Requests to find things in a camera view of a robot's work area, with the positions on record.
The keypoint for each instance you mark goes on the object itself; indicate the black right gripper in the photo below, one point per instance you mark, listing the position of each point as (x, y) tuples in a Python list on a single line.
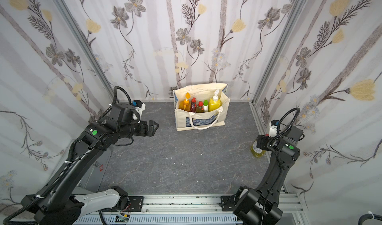
[(262, 143)]

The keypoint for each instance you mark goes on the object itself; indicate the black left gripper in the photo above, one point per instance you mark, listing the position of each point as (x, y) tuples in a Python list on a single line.
[(146, 128)]

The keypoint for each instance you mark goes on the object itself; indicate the cream canvas starry-night shopping bag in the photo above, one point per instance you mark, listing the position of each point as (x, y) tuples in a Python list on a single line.
[(213, 92)]

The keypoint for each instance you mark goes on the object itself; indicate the orange dish soap bottle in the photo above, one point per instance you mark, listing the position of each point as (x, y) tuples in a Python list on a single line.
[(185, 104)]

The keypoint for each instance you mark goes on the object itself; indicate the red dish soap bottle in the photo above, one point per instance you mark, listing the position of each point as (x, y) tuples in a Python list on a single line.
[(193, 105)]

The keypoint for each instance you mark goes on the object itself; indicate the green red-capped dish soap bottle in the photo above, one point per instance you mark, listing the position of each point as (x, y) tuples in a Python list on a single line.
[(200, 107)]

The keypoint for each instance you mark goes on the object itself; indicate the white green-capped soap bottle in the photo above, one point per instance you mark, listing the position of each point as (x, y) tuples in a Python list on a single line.
[(206, 106)]

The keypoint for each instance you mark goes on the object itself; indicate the yellow pump dish soap bottle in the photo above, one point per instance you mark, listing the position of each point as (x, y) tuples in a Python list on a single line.
[(214, 102)]

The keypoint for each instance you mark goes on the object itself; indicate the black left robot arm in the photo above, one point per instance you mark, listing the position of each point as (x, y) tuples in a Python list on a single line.
[(55, 203)]

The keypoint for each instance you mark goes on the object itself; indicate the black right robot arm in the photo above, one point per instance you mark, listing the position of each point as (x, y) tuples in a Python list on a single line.
[(259, 206)]

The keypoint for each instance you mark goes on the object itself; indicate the yellow-green red-capped bottle at wall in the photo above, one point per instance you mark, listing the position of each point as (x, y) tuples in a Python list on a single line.
[(256, 152)]

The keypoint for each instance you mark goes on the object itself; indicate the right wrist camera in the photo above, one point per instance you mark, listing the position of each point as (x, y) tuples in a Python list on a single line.
[(273, 128)]

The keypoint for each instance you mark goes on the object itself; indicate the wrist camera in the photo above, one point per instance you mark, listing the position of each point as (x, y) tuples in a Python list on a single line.
[(273, 128), (139, 108)]

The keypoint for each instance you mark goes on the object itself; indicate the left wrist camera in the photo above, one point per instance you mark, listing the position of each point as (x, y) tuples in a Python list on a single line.
[(139, 108)]

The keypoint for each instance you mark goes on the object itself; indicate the grey metal box with handle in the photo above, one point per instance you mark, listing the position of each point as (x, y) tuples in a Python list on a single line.
[(92, 179)]

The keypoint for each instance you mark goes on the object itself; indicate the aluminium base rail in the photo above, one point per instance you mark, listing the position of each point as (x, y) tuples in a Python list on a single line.
[(202, 209)]

